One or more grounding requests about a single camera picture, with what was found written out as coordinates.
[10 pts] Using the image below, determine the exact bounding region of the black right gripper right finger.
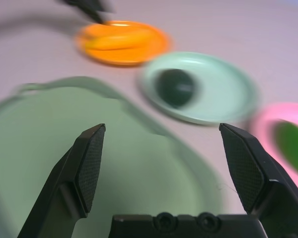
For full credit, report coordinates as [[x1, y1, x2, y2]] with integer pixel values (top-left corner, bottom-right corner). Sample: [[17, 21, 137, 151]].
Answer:
[[219, 122, 298, 238]]

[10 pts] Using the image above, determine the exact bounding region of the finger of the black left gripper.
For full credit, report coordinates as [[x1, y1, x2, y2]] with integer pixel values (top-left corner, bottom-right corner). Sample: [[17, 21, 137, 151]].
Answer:
[[56, 0, 115, 24]]

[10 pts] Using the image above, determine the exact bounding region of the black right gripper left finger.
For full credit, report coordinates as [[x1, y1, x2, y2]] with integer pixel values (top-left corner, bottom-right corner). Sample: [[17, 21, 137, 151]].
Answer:
[[17, 123, 107, 238]]

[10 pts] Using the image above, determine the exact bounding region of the yellow toy banana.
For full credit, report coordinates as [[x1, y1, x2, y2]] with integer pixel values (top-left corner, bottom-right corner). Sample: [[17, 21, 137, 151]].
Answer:
[[85, 29, 155, 52]]

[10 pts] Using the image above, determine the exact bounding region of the toy watermelon slice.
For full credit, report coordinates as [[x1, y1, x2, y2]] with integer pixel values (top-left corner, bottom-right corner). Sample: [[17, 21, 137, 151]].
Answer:
[[274, 120, 298, 179]]

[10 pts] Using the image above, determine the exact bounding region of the dark green toy avocado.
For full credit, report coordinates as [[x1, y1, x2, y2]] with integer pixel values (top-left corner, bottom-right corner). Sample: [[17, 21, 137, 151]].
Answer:
[[155, 68, 197, 109]]

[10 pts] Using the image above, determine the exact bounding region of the yellow plastic plate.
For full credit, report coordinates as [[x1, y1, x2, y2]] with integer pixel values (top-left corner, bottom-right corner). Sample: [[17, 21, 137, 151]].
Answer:
[[74, 20, 174, 67]]

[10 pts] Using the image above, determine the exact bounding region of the light green cutting board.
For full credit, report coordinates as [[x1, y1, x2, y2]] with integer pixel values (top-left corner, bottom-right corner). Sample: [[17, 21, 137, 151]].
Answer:
[[0, 76, 224, 238]]

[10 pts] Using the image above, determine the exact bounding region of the pink plastic plate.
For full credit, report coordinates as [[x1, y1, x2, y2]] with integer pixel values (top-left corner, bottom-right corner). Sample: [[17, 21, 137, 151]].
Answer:
[[247, 102, 298, 197]]

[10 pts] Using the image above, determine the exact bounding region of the mint green plastic plate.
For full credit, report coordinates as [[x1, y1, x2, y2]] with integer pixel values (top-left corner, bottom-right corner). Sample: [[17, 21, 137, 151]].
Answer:
[[138, 51, 261, 126]]

